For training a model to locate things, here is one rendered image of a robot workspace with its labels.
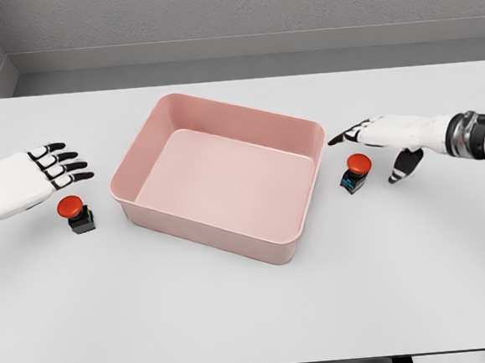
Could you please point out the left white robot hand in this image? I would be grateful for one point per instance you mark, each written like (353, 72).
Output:
(11, 183)

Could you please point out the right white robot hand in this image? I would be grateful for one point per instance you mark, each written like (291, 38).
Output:
(383, 133)

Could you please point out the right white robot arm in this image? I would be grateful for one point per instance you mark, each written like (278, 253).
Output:
(468, 136)

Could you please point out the pink plastic basket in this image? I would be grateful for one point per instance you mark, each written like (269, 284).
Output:
(218, 179)

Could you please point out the red button switch, blue-marked base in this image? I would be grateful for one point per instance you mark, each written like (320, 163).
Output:
(355, 171)

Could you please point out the red button switch, yellow-marked base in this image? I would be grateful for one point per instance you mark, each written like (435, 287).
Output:
(75, 213)

